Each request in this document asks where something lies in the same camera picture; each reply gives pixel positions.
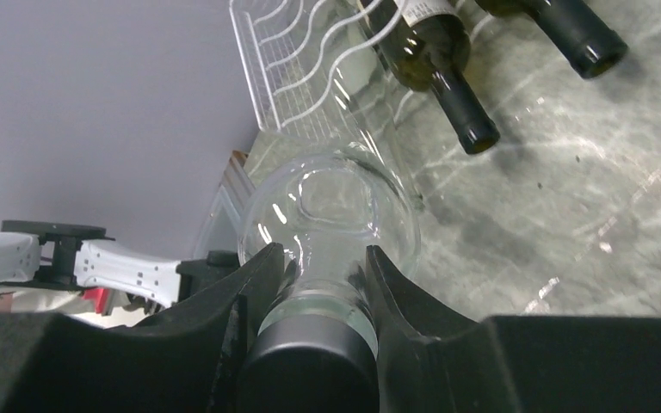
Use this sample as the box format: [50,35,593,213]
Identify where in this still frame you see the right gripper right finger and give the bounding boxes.
[366,246,661,412]

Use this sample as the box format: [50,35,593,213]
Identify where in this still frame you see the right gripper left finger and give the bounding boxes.
[0,243,284,412]

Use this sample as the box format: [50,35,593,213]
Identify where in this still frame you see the dark green wine bottle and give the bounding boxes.
[380,1,500,155]

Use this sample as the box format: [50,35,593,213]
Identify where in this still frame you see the wine bottle with cream label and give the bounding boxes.
[477,0,628,80]

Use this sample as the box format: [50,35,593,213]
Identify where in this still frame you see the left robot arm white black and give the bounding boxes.
[0,220,239,309]

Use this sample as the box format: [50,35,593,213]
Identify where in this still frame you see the white wire wine rack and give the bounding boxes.
[229,1,411,142]

